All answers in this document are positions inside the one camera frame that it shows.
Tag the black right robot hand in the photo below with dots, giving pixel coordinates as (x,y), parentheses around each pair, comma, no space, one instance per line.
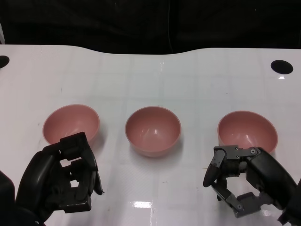
(268,171)

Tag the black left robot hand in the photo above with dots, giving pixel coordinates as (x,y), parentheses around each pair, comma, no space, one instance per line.
(40,174)

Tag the pink plastic bowl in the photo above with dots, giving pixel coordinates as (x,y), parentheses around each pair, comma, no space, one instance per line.
(152,131)
(70,120)
(247,129)

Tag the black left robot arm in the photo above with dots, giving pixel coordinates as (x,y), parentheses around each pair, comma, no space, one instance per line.
(9,212)

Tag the black round table grommet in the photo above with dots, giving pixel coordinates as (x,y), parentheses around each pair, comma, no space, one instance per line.
(3,62)
(281,66)

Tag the white object at edge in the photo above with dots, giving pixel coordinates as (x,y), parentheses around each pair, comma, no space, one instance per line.
(2,33)

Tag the black backdrop curtain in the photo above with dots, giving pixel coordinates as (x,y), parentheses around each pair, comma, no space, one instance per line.
(94,21)

